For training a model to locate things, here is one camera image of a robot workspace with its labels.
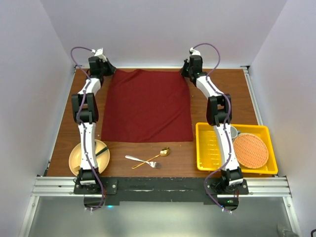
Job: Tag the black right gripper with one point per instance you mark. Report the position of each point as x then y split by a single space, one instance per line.
186 62

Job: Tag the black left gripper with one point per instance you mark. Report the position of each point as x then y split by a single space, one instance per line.
111 68

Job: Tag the dark red cloth napkin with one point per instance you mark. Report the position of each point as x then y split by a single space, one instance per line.
147 107

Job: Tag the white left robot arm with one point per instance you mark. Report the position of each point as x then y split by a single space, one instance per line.
86 115

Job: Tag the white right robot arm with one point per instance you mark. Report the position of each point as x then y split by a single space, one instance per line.
219 116

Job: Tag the grey mug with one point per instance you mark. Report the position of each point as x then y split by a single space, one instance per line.
234 133

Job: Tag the gold spoon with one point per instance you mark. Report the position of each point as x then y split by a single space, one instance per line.
163 153

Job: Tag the yellow plastic tray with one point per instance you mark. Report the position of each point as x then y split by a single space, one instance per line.
208 153

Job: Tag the cream round plate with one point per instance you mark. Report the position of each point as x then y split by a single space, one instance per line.
102 158

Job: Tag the silver fork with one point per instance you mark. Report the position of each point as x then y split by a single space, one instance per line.
152 164

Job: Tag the orange woven round mat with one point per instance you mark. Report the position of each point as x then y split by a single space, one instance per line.
250 151

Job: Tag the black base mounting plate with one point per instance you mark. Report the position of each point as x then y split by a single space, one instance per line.
115 190

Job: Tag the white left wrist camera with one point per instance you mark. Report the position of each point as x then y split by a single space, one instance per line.
98 52

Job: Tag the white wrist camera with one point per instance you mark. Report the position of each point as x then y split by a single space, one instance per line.
98 52
193 52

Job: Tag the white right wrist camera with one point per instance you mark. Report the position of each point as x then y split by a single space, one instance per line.
193 52

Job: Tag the aluminium right side rail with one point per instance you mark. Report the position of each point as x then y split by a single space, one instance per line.
252 94

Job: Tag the aluminium rail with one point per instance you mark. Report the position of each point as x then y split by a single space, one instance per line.
252 94
257 187

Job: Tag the aluminium front rail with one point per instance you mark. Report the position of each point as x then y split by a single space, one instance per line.
257 187

